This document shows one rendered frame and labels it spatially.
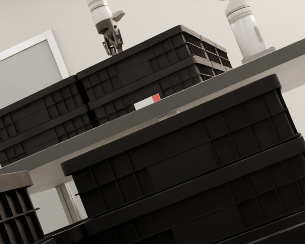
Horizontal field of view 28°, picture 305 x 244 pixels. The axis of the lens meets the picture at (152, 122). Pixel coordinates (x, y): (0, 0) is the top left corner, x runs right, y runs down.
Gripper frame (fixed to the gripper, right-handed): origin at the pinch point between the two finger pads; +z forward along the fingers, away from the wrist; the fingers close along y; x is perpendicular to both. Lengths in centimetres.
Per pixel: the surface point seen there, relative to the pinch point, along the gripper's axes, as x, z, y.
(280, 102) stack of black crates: -29, 41, 118
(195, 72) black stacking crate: 8.6, 19.0, 32.1
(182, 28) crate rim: 9.6, 4.2, 33.2
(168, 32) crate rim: 5.6, 3.7, 31.2
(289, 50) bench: 15, 27, 71
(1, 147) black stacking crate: -48, 16, -15
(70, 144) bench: -39, 28, 34
